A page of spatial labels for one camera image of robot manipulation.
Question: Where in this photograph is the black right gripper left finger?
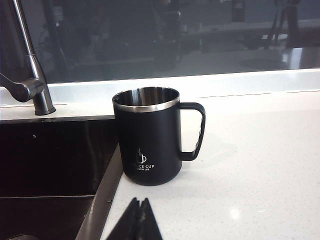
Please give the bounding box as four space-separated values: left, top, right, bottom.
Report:
106 197 143 240

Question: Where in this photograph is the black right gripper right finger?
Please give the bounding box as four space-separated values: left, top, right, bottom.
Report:
139 197 164 240

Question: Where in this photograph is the black steel mug with handle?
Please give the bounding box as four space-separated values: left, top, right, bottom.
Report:
111 86 207 187

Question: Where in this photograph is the brushed steel faucet lever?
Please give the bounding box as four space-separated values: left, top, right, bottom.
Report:
0 72 45 103

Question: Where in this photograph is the black sink basin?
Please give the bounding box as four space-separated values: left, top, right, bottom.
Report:
0 116 123 240

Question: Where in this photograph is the brushed steel faucet pipe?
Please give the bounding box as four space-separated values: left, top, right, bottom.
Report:
8 0 57 116

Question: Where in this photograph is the white stone backsplash ledge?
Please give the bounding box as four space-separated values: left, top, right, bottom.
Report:
0 67 320 109

